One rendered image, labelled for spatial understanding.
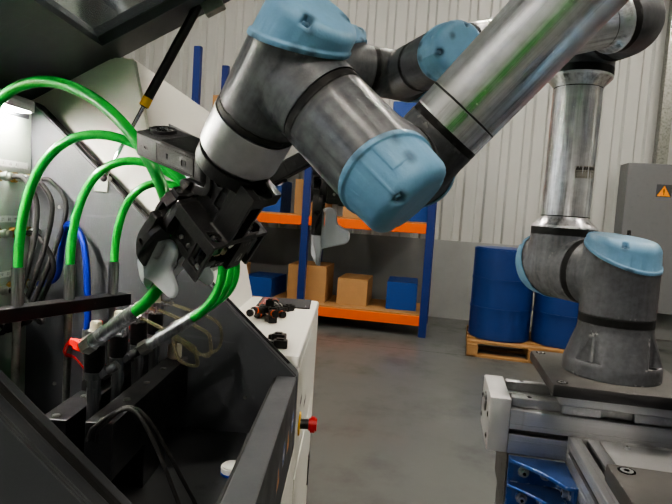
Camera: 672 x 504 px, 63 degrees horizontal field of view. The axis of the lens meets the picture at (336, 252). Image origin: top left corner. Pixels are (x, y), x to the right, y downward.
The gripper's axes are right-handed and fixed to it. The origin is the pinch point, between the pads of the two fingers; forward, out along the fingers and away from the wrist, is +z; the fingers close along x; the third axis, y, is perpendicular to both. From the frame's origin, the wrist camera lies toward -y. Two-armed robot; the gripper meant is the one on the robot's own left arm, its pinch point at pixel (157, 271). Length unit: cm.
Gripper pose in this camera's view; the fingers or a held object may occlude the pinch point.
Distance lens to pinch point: 66.2
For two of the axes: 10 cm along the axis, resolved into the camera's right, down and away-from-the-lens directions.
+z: -5.0, 6.3, 5.9
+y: 6.2, 7.4, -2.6
